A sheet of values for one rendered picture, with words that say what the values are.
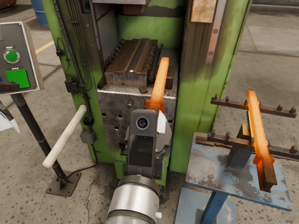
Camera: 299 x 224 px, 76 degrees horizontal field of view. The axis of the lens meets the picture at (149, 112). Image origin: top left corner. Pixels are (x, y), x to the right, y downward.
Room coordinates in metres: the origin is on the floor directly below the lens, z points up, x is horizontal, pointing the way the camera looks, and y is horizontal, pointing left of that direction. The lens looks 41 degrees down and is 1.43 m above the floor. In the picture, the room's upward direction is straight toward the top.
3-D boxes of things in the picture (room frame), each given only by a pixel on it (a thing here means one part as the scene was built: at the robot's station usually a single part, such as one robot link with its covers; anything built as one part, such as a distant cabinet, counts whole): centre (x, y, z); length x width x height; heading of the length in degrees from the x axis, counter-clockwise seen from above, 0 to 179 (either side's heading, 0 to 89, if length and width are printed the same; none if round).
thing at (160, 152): (0.21, 0.01, 1.11); 0.12 x 0.08 x 0.09; 171
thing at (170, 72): (0.82, -0.07, 0.95); 0.12 x 0.08 x 0.06; 171
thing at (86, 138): (0.96, 0.45, 0.36); 0.09 x 0.07 x 0.12; 81
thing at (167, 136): (0.27, -0.02, 1.13); 0.09 x 0.05 x 0.02; 168
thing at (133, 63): (0.99, 0.06, 0.99); 0.42 x 0.05 x 0.01; 171
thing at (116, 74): (1.00, 0.08, 0.96); 0.42 x 0.20 x 0.09; 171
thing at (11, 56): (0.74, 0.56, 1.09); 0.05 x 0.03 x 0.04; 81
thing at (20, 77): (0.70, 0.55, 1.01); 0.07 x 0.05 x 0.07; 106
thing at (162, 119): (0.31, -0.02, 1.11); 0.09 x 0.03 x 0.06; 168
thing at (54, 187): (0.80, 0.68, 0.05); 0.22 x 0.22 x 0.09; 81
